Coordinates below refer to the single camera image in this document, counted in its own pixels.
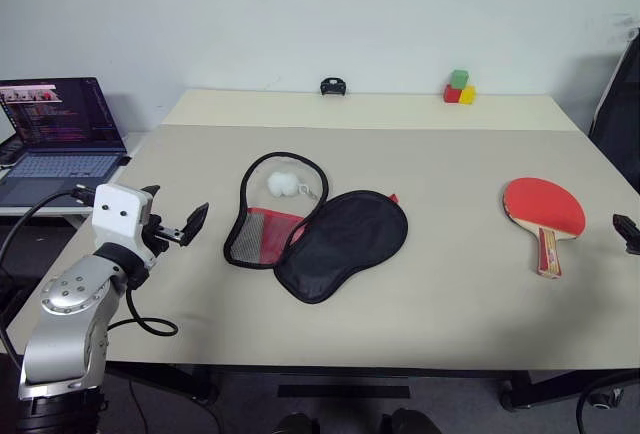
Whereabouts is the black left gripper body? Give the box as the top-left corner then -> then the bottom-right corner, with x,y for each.
142,213 -> 184,257

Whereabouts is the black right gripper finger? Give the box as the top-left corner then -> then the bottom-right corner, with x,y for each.
612,213 -> 640,256

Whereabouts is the red table tennis paddle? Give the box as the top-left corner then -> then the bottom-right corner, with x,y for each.
501,177 -> 587,279

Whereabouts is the white pompom keychain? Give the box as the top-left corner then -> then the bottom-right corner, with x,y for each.
266,171 -> 321,202

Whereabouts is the black and red paddle case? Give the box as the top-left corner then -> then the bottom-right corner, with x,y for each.
223,152 -> 409,305

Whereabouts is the open blue laptop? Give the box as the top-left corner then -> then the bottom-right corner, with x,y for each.
0,77 -> 132,207

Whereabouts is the black caster wheel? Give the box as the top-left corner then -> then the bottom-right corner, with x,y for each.
589,387 -> 625,410

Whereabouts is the small black plastic clip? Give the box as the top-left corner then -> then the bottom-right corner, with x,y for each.
320,76 -> 348,97

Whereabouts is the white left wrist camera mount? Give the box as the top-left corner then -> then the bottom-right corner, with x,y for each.
92,183 -> 156,268

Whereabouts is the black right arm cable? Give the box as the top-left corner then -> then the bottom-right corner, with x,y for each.
574,368 -> 640,434

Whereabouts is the black table frame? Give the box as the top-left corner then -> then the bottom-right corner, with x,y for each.
104,361 -> 640,413

